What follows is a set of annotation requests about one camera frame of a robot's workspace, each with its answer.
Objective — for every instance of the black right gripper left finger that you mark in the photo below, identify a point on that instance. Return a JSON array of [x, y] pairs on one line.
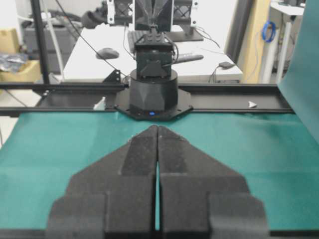
[[113, 198]]

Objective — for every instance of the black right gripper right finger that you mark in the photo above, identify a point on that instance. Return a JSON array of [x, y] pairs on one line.
[[202, 198]]

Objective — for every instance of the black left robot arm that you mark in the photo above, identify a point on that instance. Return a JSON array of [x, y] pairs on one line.
[[153, 92]]

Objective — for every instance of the green table mat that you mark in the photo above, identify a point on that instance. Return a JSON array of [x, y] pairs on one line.
[[276, 153]]

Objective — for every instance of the black computer mouse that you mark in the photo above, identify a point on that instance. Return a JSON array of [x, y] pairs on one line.
[[107, 53]]

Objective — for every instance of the white desk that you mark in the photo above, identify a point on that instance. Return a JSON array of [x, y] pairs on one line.
[[195, 62]]

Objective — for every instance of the cardboard box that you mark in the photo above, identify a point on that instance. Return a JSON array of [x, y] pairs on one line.
[[16, 66]]

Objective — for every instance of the black vertical pole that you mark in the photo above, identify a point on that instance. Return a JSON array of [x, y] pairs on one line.
[[40, 38]]

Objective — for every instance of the black aluminium rail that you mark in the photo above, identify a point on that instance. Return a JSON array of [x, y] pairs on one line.
[[203, 98]]

